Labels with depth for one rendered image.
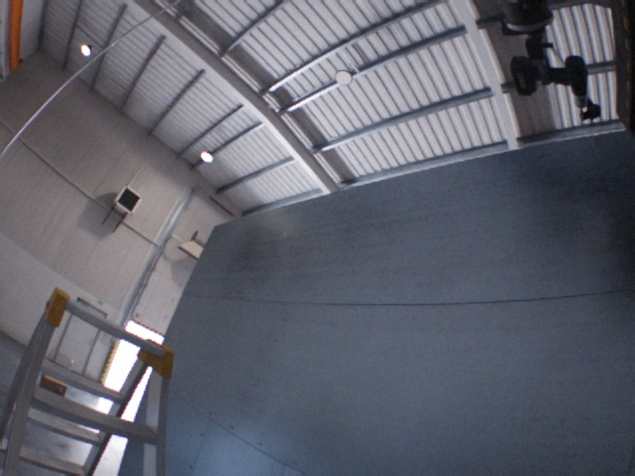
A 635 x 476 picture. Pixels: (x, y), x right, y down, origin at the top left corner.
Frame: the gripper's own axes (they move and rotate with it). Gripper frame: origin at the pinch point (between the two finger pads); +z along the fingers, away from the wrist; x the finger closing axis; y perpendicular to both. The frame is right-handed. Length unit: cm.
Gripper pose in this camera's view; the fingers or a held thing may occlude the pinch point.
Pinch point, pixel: (545, 74)
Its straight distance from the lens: 100.9
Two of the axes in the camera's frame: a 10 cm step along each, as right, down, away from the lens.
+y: 5.8, 2.2, -7.8
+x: 5.5, -8.1, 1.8
